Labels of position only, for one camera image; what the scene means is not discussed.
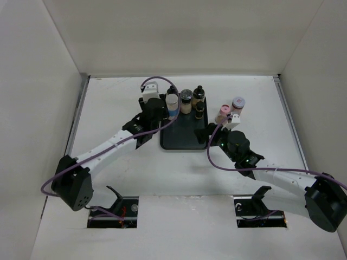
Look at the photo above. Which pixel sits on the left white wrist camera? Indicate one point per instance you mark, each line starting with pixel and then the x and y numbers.
pixel 150 90

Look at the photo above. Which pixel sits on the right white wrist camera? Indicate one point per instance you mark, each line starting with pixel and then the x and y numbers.
pixel 233 121

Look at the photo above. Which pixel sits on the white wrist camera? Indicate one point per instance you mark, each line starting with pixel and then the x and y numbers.
pixel 150 90
pixel 233 121

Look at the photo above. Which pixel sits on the black cap brown spice bottle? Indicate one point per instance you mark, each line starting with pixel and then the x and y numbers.
pixel 197 96

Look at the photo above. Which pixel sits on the grey grinder cap salt jar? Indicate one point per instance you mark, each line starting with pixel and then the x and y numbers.
pixel 186 99

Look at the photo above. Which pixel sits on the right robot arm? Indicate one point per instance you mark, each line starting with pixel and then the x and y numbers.
pixel 316 196

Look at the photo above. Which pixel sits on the red label spice jar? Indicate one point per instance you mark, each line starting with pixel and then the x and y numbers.
pixel 238 104

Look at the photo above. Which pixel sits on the pink cap spice jar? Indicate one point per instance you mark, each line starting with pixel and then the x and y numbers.
pixel 223 113

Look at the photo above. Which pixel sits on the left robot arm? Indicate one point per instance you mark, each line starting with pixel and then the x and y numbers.
pixel 73 181

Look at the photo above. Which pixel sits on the black rectangular tray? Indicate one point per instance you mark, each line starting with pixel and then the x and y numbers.
pixel 180 136

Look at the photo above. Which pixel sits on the silver cap blue label jar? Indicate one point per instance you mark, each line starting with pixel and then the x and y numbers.
pixel 172 105

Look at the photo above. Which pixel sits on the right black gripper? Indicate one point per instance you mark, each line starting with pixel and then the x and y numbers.
pixel 202 133

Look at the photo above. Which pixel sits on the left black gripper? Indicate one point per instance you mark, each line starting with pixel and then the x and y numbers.
pixel 164 114

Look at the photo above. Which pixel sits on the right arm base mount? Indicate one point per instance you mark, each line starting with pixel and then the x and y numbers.
pixel 251 212

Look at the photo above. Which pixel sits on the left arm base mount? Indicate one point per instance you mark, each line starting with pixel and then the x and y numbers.
pixel 122 212

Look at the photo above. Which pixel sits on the small black cap spice jar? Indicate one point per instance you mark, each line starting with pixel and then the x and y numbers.
pixel 200 106

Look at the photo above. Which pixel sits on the black cap white powder bottle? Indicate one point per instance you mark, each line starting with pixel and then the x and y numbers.
pixel 172 90

